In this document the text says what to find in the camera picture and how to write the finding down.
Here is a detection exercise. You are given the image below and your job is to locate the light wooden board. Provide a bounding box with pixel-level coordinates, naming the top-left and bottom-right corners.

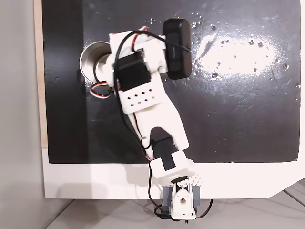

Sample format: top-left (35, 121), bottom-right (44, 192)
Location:
top-left (33, 0), bottom-right (50, 150)

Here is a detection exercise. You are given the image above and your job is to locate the thin red power wire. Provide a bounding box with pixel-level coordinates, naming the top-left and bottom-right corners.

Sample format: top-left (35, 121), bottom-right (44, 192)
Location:
top-left (195, 199), bottom-right (214, 219)

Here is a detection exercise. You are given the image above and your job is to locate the black table mat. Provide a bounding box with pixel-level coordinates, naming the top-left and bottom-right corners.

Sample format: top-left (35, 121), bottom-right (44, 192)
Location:
top-left (41, 0), bottom-right (301, 165)

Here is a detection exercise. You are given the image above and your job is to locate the red white black servo cable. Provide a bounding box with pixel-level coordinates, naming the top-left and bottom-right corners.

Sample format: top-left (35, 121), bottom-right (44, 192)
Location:
top-left (90, 81), bottom-right (113, 99)

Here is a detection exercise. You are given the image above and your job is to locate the long black camera cable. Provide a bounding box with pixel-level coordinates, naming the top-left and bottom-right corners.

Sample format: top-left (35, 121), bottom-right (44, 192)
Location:
top-left (112, 31), bottom-right (191, 217)

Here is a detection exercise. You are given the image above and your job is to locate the black oval camera box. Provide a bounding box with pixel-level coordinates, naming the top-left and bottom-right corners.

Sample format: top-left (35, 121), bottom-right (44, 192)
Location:
top-left (162, 17), bottom-right (193, 81)

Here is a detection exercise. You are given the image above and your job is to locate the grey table clamp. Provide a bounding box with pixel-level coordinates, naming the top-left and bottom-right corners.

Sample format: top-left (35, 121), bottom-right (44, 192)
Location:
top-left (163, 185), bottom-right (202, 208)

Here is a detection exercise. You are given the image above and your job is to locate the stainless steel cup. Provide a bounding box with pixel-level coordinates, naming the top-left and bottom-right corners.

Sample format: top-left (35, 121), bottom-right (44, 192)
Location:
top-left (79, 41), bottom-right (113, 84)

